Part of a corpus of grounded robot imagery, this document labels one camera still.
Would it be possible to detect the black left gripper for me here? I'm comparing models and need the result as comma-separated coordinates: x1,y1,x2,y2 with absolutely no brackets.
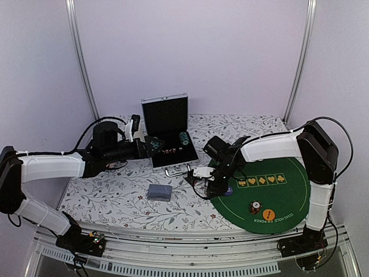
103,135,165,164

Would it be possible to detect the aluminium poker case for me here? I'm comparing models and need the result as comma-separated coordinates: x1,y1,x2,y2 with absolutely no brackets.
141,93,199,171

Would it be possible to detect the orange poker chip stack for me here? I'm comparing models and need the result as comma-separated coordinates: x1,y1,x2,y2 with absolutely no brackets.
249,201,261,215

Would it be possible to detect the orange big blind button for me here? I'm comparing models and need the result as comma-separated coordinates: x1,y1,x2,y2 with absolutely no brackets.
262,209,276,221

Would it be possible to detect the purple small blind button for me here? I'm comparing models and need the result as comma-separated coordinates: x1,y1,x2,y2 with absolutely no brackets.
224,186,233,196

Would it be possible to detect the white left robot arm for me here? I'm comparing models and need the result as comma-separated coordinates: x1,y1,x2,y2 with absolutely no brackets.
1,136,165,250

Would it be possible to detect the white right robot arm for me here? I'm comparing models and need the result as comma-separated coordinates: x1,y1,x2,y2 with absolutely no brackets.
204,118,340,252

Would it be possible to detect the cream ribbed ceramic mug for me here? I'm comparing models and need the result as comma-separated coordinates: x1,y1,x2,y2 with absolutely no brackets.
134,130,144,139

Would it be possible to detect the red dice row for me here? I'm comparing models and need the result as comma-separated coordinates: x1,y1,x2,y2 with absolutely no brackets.
162,147,183,154

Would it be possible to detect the green poker chip stack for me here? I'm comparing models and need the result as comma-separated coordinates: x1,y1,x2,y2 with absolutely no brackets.
179,132,190,145

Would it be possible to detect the blue playing card deck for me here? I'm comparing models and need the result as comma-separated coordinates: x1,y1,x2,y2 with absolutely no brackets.
147,184,172,201

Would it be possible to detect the green round poker mat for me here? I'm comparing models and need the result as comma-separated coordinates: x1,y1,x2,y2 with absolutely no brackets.
211,158,311,234

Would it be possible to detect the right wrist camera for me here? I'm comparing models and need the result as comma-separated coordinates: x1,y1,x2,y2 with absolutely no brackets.
187,136,231,181

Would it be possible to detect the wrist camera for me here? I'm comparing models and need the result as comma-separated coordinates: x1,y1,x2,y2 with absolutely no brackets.
92,114,142,151
187,136,231,181

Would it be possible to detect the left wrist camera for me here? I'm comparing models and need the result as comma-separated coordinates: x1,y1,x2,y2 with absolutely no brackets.
92,114,142,151

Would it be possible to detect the front aluminium rail base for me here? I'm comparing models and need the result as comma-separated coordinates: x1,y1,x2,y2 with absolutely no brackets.
25,223,363,276

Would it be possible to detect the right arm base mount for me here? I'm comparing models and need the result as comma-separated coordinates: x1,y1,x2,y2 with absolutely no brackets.
277,226,328,271

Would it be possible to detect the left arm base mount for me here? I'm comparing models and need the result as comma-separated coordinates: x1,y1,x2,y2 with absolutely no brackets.
55,229,106,257

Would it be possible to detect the left aluminium frame post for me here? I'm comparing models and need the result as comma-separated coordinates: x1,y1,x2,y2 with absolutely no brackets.
65,0,100,119

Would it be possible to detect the aluminium frame post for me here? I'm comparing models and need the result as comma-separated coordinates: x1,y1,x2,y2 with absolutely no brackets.
65,0,100,119
283,0,317,125

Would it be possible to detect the right aluminium frame post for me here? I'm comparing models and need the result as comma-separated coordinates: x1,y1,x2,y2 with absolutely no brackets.
283,0,317,125

